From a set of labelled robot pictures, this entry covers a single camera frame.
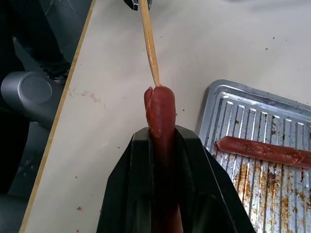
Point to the wooden skewer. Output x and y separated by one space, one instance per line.
150 46

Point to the silver ribbed metal tray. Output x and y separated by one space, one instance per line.
262 155

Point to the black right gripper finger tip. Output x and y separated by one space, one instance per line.
132 3

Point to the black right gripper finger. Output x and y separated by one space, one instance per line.
209 191
126 184

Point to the red sausage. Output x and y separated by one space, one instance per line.
262 151
160 114

